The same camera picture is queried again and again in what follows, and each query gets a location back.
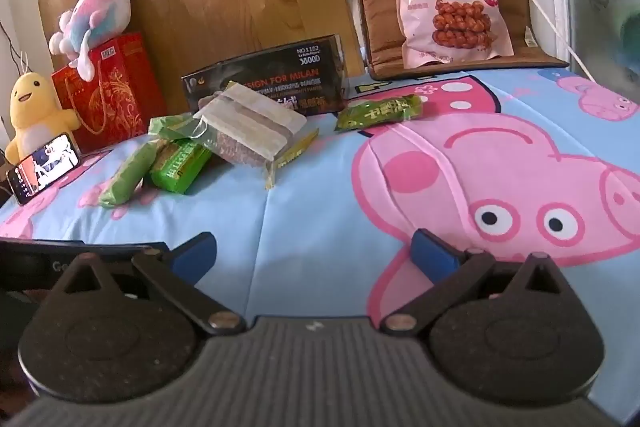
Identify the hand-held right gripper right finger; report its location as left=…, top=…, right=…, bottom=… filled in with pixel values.
left=382, top=229, right=588, bottom=338

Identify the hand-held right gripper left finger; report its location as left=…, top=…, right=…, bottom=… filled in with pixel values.
left=47, top=232, right=247, bottom=338

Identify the bright green snack packet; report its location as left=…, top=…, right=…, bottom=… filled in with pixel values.
left=150, top=138, right=213, bottom=195

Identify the long green snack packet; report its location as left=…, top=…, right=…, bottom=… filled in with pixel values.
left=99, top=139, right=166, bottom=208

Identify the light green snack packet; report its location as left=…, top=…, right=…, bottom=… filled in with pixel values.
left=148, top=113, right=211, bottom=142

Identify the clear packet of brown bars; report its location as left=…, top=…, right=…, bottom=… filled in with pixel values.
left=192, top=82, right=308, bottom=168

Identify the yellow-green snack packet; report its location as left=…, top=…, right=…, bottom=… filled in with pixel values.
left=262, top=127, right=321, bottom=192

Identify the dark green snack packet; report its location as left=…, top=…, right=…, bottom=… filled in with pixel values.
left=335, top=94, right=424, bottom=134

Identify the black cardboard box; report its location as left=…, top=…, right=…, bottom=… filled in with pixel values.
left=181, top=34, right=346, bottom=115

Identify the black smartphone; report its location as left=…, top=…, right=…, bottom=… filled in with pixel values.
left=6, top=133, right=82, bottom=206

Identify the yellow plush toy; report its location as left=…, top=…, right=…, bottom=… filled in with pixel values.
left=4, top=72, right=81, bottom=162

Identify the red gift bag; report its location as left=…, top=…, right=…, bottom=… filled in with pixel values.
left=51, top=32, right=168, bottom=152

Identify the wooden chair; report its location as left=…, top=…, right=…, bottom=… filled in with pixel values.
left=356, top=0, right=571, bottom=81

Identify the pastel plush toy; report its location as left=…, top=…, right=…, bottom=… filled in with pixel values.
left=49, top=0, right=137, bottom=82

